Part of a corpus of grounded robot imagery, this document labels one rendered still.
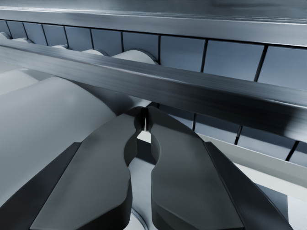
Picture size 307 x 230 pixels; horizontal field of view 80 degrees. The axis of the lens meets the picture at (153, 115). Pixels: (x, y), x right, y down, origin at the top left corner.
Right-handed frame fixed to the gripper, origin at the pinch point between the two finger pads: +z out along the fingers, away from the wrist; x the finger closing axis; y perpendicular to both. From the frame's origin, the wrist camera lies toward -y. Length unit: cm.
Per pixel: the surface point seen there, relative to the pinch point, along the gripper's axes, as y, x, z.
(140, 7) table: -5.3, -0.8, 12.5
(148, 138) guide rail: 4.2, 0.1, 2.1
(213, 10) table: -5.2, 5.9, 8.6
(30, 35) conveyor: -2.1, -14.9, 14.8
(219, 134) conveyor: 4.1, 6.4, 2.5
